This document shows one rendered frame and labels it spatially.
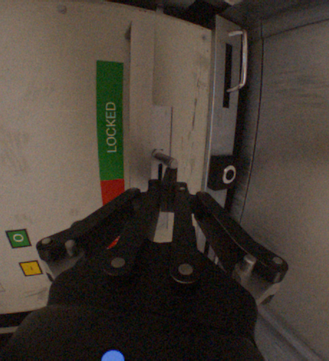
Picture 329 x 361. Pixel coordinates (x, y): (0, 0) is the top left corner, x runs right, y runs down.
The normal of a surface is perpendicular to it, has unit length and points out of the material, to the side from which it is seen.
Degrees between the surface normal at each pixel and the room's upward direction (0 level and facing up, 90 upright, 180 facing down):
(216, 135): 90
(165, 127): 90
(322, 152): 0
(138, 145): 90
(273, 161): 0
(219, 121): 90
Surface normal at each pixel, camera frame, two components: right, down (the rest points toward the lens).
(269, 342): 0.04, -0.95
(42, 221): 0.43, 0.29
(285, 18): -0.91, 0.11
